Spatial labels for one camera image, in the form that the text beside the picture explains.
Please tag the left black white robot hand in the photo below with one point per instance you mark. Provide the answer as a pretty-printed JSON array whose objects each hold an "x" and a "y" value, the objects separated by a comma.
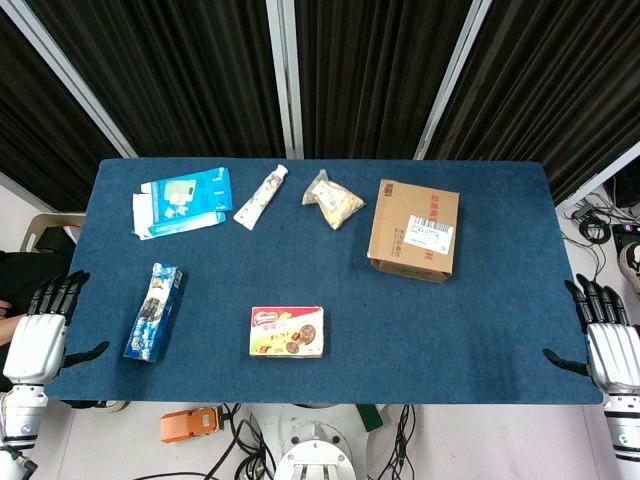
[{"x": 37, "y": 345}]

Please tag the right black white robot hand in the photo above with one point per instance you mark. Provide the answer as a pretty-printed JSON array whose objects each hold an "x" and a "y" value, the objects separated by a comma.
[{"x": 612, "y": 355}]

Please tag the cream red wafer snack box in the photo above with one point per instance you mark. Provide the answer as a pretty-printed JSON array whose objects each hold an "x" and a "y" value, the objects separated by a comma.
[{"x": 287, "y": 332}]

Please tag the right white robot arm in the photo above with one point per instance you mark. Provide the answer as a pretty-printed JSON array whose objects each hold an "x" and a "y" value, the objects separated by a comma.
[{"x": 625, "y": 430}]

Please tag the orange device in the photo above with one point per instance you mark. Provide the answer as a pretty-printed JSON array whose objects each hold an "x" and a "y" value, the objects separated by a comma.
[{"x": 187, "y": 425}]

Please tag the brown cardboard shipping box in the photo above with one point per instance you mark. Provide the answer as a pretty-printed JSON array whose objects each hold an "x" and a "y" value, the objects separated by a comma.
[{"x": 412, "y": 225}]

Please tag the person in black clothing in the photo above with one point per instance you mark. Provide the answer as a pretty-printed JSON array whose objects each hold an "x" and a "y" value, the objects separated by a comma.
[{"x": 20, "y": 275}]

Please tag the white sneaker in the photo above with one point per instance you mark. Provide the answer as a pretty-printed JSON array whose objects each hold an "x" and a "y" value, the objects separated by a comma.
[{"x": 631, "y": 267}]

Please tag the long blue cookie package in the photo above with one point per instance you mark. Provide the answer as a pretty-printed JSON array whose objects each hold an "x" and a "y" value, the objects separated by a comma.
[{"x": 152, "y": 315}]

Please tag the beige plastic bin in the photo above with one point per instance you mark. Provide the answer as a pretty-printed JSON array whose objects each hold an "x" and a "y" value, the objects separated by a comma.
[{"x": 35, "y": 225}]

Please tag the flattened blue white carton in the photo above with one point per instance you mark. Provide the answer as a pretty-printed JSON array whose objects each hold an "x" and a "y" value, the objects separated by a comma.
[{"x": 185, "y": 200}]

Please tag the black pleated curtain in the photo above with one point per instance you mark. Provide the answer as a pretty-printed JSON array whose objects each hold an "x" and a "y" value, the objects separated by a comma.
[
  {"x": 550, "y": 85},
  {"x": 175, "y": 75},
  {"x": 370, "y": 75},
  {"x": 35, "y": 135}
]

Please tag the green object under table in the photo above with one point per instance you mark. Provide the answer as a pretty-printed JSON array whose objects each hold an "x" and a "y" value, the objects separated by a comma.
[{"x": 370, "y": 417}]

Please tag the blue felt table cover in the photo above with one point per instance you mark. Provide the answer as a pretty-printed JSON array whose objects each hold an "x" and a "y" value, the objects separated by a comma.
[{"x": 350, "y": 340}]

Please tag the white printed tube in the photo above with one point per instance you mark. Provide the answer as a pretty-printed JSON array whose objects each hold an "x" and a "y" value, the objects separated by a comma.
[{"x": 260, "y": 200}]

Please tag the white robot torso base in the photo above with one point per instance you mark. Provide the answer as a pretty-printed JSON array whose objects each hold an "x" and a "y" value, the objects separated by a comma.
[{"x": 315, "y": 430}]

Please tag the clear bag of snacks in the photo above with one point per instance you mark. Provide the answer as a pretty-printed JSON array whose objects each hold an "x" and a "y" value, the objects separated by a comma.
[{"x": 335, "y": 200}]

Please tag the white aluminium partition post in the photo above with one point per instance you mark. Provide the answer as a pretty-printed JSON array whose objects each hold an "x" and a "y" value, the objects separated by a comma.
[
  {"x": 600, "y": 180},
  {"x": 452, "y": 80},
  {"x": 286, "y": 75},
  {"x": 75, "y": 85}
]

